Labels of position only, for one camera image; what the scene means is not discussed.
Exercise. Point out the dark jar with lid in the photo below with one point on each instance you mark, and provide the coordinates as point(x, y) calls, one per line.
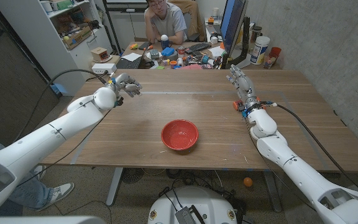
point(256, 32)

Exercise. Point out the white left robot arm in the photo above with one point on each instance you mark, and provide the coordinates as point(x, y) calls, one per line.
point(48, 137)

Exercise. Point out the orange ball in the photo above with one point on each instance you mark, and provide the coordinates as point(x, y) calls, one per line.
point(248, 181)

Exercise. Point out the floor fan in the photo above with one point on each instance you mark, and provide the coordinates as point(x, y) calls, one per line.
point(132, 175)

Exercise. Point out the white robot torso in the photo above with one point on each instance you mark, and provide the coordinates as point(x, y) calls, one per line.
point(194, 199)

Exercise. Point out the white power box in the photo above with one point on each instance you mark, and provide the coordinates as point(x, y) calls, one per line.
point(103, 68)

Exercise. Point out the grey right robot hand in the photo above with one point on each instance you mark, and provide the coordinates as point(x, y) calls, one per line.
point(244, 87)

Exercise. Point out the small wooden box device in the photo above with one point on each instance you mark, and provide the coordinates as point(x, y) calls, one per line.
point(99, 54)

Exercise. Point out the cardboard box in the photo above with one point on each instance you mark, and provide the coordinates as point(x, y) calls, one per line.
point(78, 37)

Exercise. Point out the standing person in jeans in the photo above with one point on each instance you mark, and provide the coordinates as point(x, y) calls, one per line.
point(33, 193)

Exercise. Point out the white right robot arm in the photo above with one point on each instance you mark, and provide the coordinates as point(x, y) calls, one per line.
point(300, 174)

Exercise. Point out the white paper sheet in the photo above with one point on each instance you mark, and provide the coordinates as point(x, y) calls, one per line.
point(131, 57)

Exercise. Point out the red drink can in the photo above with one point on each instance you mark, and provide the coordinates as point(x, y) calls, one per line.
point(181, 51)

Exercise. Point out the blue box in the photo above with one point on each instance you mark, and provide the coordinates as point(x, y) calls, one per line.
point(167, 51)

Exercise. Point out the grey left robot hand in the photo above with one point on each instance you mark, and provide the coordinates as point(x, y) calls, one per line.
point(124, 82)

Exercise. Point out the red bowl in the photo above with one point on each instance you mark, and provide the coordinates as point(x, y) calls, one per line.
point(179, 135)

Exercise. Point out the computer monitor on black stand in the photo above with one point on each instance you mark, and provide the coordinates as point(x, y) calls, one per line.
point(232, 21)

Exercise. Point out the tan jacket on chair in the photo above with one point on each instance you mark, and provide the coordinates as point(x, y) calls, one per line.
point(194, 18)

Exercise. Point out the black laptop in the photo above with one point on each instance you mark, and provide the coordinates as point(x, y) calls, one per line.
point(129, 63)

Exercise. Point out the white table leg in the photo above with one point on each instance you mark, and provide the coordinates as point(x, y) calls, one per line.
point(273, 191)
point(114, 186)

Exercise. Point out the seated person in grey t-shirt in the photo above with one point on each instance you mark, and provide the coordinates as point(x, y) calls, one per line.
point(168, 21)

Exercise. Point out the white tub with label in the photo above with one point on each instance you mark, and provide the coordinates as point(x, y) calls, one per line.
point(259, 51)

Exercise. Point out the black keyboard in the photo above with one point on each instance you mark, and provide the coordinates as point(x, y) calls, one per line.
point(197, 47)

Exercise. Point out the white shelf unit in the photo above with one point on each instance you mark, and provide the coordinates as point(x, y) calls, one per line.
point(48, 46)

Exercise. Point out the orange and red plastic toy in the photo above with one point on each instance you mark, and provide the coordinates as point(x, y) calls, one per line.
point(236, 105)

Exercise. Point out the blue bottle with white cap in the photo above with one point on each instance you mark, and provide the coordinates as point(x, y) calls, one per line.
point(165, 42)

